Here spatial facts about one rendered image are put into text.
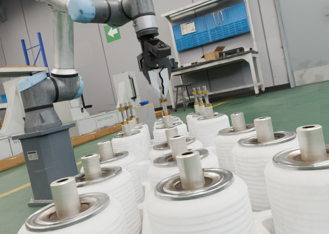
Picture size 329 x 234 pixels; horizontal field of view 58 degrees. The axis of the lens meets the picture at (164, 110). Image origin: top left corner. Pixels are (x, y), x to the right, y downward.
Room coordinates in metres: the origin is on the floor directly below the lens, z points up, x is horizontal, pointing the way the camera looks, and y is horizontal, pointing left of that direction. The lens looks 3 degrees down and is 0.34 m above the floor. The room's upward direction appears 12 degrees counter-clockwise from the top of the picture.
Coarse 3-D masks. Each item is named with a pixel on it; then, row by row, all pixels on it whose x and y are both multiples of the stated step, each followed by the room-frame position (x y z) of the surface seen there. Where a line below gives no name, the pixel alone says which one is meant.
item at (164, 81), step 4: (160, 72) 0.93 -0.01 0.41; (164, 72) 0.93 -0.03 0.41; (160, 76) 0.94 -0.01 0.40; (164, 76) 0.93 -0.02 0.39; (160, 80) 0.98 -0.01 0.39; (164, 80) 0.93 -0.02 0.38; (168, 80) 0.94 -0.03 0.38; (160, 84) 0.99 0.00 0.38; (164, 84) 0.93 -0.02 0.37; (168, 84) 0.94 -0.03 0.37; (164, 88) 0.93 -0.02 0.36; (164, 92) 0.93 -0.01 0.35; (164, 96) 0.94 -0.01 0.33
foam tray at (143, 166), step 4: (188, 132) 1.12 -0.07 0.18; (188, 136) 1.02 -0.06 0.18; (192, 136) 1.00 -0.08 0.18; (152, 140) 1.10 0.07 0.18; (152, 144) 1.01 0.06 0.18; (204, 148) 0.76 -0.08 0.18; (208, 148) 0.75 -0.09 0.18; (212, 148) 0.75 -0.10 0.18; (212, 152) 0.74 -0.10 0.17; (216, 156) 0.74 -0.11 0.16; (148, 160) 0.76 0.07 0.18; (140, 164) 0.74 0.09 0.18; (144, 164) 0.74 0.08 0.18; (148, 164) 0.74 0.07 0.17; (140, 168) 0.74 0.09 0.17; (144, 168) 0.74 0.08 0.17; (148, 168) 0.74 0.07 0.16; (140, 172) 0.74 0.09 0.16; (144, 172) 0.74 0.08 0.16; (140, 176) 0.74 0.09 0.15; (144, 176) 0.74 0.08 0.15; (144, 180) 0.74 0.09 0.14
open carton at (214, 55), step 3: (216, 48) 5.31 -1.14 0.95; (219, 48) 5.39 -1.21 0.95; (222, 48) 5.47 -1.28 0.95; (213, 51) 5.32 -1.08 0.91; (216, 51) 5.38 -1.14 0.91; (219, 51) 5.46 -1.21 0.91; (222, 51) 5.54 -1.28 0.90; (204, 54) 5.46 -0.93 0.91; (207, 54) 5.42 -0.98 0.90; (210, 54) 5.38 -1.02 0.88; (213, 54) 5.33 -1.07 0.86; (216, 54) 5.37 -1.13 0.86; (201, 57) 5.53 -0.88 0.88; (204, 57) 5.61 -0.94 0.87; (207, 57) 5.43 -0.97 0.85; (210, 57) 5.39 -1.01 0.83; (213, 57) 5.34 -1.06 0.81; (216, 57) 5.35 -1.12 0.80; (207, 60) 5.44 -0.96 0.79
